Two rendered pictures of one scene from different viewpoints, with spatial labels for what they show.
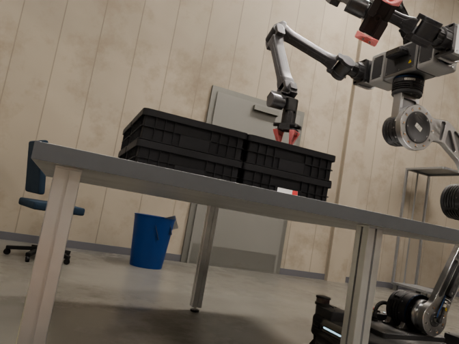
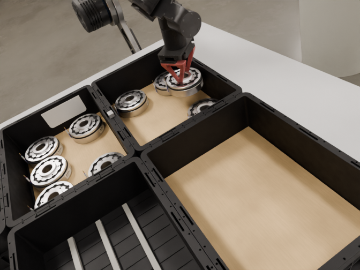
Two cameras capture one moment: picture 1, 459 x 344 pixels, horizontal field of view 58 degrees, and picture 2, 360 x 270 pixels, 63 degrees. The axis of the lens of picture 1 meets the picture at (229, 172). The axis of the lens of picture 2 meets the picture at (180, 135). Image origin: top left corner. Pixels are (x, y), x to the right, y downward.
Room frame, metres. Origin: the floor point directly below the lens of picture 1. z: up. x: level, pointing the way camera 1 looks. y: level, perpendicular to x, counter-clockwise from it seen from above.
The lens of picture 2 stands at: (1.69, 0.53, 1.37)
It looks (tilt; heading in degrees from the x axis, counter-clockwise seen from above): 42 degrees down; 274
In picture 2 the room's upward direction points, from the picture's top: 20 degrees counter-clockwise
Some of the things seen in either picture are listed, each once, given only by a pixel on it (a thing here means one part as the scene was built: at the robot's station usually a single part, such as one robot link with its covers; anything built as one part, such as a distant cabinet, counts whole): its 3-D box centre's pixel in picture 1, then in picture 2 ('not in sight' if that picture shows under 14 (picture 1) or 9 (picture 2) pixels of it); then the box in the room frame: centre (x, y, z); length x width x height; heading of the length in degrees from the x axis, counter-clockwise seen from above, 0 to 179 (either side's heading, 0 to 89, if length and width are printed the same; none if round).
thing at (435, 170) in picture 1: (428, 232); not in sight; (5.86, -2.90, 0.89); 0.66 x 0.56 x 1.77; 22
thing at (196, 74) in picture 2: not in sight; (183, 77); (1.67, -0.20, 0.92); 0.10 x 0.10 x 0.01
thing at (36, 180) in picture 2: not in sight; (48, 170); (2.09, -0.06, 0.86); 0.10 x 0.10 x 0.01
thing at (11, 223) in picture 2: not in sight; (59, 143); (2.03, -0.08, 0.92); 0.40 x 0.30 x 0.02; 110
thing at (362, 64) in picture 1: (355, 70); not in sight; (2.03, -0.54, 1.45); 0.09 x 0.08 x 0.12; 22
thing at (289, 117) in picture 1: (288, 120); (174, 38); (1.66, -0.20, 1.04); 0.10 x 0.07 x 0.07; 59
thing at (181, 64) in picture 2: (283, 137); (178, 65); (1.67, -0.19, 0.97); 0.07 x 0.07 x 0.09; 59
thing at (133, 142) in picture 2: (276, 151); (158, 89); (1.75, -0.18, 0.92); 0.40 x 0.30 x 0.02; 110
